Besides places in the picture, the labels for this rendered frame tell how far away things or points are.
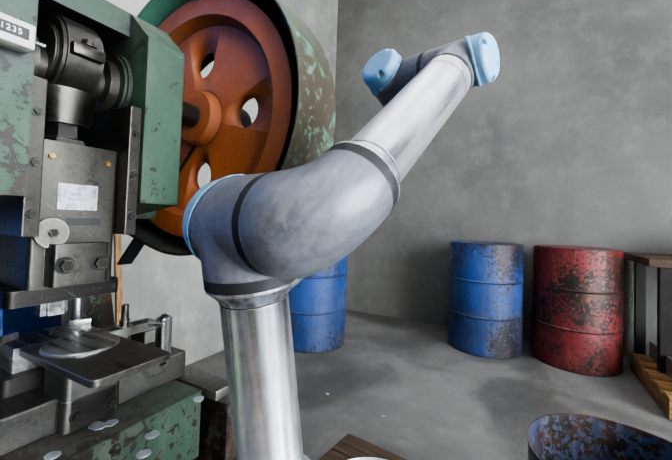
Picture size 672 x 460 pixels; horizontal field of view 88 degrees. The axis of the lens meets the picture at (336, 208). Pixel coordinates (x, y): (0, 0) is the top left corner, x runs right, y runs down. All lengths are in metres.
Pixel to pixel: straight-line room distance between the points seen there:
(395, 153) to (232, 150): 0.74
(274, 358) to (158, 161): 0.59
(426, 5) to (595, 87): 1.85
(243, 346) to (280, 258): 0.15
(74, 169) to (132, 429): 0.51
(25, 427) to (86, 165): 0.47
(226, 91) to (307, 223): 0.85
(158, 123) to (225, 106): 0.26
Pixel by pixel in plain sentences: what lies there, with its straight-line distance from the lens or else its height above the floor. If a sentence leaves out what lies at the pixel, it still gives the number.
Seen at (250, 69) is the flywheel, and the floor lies 1.45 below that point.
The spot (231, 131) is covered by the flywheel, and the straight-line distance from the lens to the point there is 1.08.
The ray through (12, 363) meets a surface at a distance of 0.92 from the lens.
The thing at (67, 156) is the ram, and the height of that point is 1.14.
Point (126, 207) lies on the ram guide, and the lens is 0.88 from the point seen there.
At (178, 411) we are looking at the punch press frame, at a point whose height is 0.62.
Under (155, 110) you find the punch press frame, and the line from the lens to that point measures 0.92.
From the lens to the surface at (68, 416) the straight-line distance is 0.85.
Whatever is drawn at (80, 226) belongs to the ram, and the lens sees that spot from 0.87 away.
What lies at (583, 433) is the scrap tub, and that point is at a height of 0.43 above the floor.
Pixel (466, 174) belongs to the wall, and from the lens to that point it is 3.74.
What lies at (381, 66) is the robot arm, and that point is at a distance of 0.65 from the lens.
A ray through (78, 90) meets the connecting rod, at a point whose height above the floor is 1.29.
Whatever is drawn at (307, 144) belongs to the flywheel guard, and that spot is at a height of 1.22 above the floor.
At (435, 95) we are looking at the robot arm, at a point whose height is 1.20.
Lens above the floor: 1.04
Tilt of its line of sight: 2 degrees up
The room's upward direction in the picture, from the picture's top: 2 degrees clockwise
